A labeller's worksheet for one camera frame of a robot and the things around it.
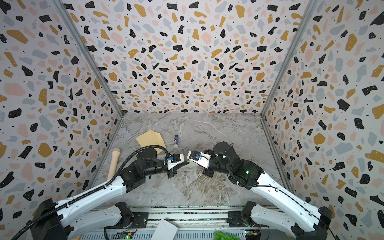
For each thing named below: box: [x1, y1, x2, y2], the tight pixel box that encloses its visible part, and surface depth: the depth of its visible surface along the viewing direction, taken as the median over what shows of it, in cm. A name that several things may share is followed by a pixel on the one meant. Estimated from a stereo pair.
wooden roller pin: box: [107, 148, 121, 181], surface depth 94 cm
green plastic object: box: [213, 231, 241, 240], surface depth 68 cm
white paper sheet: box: [151, 218, 178, 240], surface depth 69 cm
